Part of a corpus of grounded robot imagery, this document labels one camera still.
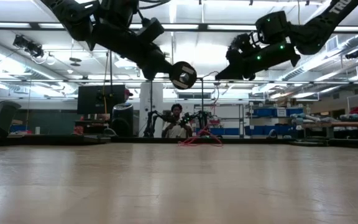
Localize red cord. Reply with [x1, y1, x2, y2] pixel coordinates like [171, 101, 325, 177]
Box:
[178, 70, 224, 147]

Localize white ceiling air vent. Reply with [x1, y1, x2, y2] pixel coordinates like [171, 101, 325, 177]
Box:
[324, 35, 341, 54]

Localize wooden workbench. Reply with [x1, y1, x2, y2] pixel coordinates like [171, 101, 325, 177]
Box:
[301, 120, 358, 140]

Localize person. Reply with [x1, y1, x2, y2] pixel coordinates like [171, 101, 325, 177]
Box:
[161, 103, 194, 139]

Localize overhead light bar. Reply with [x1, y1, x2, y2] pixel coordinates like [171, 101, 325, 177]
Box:
[0, 21, 358, 35]

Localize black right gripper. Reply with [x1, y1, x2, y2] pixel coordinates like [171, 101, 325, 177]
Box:
[214, 11, 301, 82]

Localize black monitor screen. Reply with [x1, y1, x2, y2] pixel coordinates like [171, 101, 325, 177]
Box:
[76, 84, 126, 116]

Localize background black rig frame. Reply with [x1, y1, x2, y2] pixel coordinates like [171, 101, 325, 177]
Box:
[149, 75, 204, 138]

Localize shelf with blue bins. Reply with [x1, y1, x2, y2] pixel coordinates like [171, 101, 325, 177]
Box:
[247, 105, 306, 138]

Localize thin yellow hanging cable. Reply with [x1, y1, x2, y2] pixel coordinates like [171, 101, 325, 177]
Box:
[102, 51, 111, 129]

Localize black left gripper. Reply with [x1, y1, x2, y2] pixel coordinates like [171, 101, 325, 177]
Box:
[90, 22, 180, 82]

